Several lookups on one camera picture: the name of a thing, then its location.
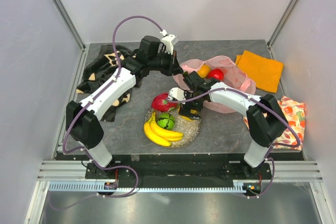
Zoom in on yellow fake bell pepper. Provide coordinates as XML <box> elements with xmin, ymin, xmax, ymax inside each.
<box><xmin>178</xmin><ymin>105</ymin><xmax>201</xmax><ymax>121</ymax></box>

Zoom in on speckled round plate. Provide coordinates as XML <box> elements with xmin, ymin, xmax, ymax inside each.
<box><xmin>144</xmin><ymin>106</ymin><xmax>202</xmax><ymax>148</ymax></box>

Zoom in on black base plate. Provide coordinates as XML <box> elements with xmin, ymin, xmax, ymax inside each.
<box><xmin>85</xmin><ymin>153</ymin><xmax>272</xmax><ymax>181</ymax></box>

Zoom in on floral patterned cloth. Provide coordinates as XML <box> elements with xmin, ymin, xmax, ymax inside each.
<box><xmin>243</xmin><ymin>95</ymin><xmax>306</xmax><ymax>152</ymax></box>

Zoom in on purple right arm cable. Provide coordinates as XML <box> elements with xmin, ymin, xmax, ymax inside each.
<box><xmin>167</xmin><ymin>87</ymin><xmax>301</xmax><ymax>199</ymax></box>

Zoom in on black flower patterned cloth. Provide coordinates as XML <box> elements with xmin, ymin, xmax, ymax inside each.
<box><xmin>76</xmin><ymin>45</ymin><xmax>132</xmax><ymax>122</ymax></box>

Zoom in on yellow fake banana bunch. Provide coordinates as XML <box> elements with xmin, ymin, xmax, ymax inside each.
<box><xmin>143</xmin><ymin>111</ymin><xmax>183</xmax><ymax>147</ymax></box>

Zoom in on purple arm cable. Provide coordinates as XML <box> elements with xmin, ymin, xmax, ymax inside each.
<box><xmin>48</xmin><ymin>15</ymin><xmax>169</xmax><ymax>210</ymax></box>
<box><xmin>167</xmin><ymin>87</ymin><xmax>301</xmax><ymax>199</ymax></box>

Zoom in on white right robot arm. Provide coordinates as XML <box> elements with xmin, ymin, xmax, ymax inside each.
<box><xmin>181</xmin><ymin>71</ymin><xmax>288</xmax><ymax>179</ymax></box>

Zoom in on pink plastic bag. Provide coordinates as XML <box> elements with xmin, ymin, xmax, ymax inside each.
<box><xmin>173</xmin><ymin>56</ymin><xmax>256</xmax><ymax>114</ymax></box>

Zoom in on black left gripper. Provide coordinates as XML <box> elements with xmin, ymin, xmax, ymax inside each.
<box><xmin>149</xmin><ymin>49</ymin><xmax>184</xmax><ymax>77</ymax></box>

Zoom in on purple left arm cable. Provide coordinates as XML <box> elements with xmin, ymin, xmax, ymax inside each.
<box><xmin>48</xmin><ymin>15</ymin><xmax>169</xmax><ymax>210</ymax></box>

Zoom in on fake orange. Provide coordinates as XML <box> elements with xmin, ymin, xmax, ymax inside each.
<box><xmin>197</xmin><ymin>64</ymin><xmax>211</xmax><ymax>78</ymax></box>

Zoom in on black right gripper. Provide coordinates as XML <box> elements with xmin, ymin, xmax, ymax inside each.
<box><xmin>178</xmin><ymin>87</ymin><xmax>205</xmax><ymax>120</ymax></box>

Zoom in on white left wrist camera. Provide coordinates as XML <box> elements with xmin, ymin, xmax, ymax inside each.
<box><xmin>161</xmin><ymin>34</ymin><xmax>179</xmax><ymax>55</ymax></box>

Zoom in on orange folded cloth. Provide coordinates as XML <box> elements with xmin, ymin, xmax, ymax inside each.
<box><xmin>235</xmin><ymin>50</ymin><xmax>284</xmax><ymax>93</ymax></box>

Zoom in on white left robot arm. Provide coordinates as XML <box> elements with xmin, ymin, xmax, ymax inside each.
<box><xmin>66</xmin><ymin>34</ymin><xmax>183</xmax><ymax>178</ymax></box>

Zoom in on grey slotted cable duct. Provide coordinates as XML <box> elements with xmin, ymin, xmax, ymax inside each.
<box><xmin>48</xmin><ymin>181</ymin><xmax>246</xmax><ymax>193</ymax></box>

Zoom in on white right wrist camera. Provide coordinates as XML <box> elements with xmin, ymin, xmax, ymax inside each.
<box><xmin>167</xmin><ymin>88</ymin><xmax>186</xmax><ymax>103</ymax></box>

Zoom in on green fake watermelon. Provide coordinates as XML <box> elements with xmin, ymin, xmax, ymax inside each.
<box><xmin>156</xmin><ymin>113</ymin><xmax>175</xmax><ymax>130</ymax></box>

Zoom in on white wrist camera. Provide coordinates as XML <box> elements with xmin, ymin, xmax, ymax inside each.
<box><xmin>161</xmin><ymin>34</ymin><xmax>179</xmax><ymax>55</ymax></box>
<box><xmin>167</xmin><ymin>88</ymin><xmax>186</xmax><ymax>103</ymax></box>

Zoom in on red fake dragon fruit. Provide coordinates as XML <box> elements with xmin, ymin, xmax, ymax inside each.
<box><xmin>151</xmin><ymin>92</ymin><xmax>178</xmax><ymax>112</ymax></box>

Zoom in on red fake apple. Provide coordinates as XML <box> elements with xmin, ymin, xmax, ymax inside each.
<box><xmin>206</xmin><ymin>68</ymin><xmax>225</xmax><ymax>81</ymax></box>

